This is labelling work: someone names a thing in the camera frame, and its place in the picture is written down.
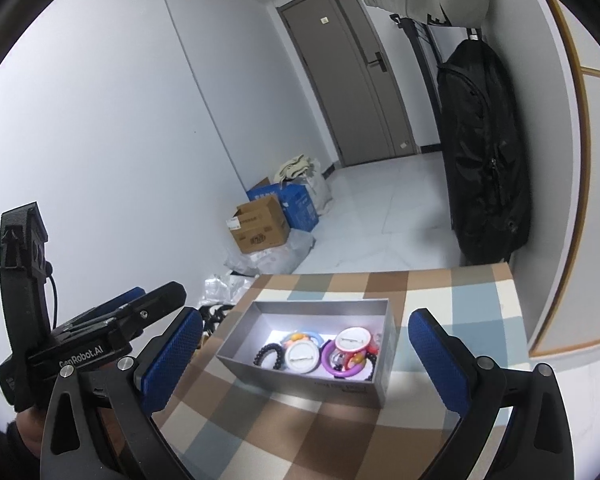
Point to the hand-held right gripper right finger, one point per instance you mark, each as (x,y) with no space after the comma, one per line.
(440,360)

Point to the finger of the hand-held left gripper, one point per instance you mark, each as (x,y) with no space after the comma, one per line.
(152,305)
(127,296)

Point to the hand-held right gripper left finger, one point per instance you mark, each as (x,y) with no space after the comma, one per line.
(172,360)

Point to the red and clear hair clip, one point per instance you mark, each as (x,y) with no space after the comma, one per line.
(367,355)

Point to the white round pin badge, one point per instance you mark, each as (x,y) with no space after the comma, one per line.
(302,357)
(355,341)

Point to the grey cardboard box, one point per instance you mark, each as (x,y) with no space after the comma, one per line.
(300,385)

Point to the person's left forearm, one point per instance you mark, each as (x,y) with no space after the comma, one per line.
(2,457)

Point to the person's left hand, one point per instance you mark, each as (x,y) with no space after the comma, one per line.
(26,430)

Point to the black and white sneaker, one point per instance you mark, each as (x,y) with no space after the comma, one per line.
(212,312)

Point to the silver plastic mailer bag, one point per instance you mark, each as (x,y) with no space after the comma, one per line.
(220,285)

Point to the checkered tablecloth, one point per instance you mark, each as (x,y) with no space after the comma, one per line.
(430,290)

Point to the white plastic mailer bag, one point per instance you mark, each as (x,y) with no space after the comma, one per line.
(275,260)

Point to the brown cardboard carton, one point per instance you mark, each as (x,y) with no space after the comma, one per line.
(260,230)

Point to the blue cardboard carton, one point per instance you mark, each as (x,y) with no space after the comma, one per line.
(300,205)

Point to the beige cloth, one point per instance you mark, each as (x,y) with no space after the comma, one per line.
(295,167)

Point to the black backpack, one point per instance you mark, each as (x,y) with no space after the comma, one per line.
(480,160)

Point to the white wood-trimmed cabinet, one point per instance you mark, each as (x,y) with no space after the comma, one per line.
(590,210)

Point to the brown door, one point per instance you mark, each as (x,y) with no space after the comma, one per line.
(350,85)

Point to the black coat rack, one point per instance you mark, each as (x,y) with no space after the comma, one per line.
(416,45)

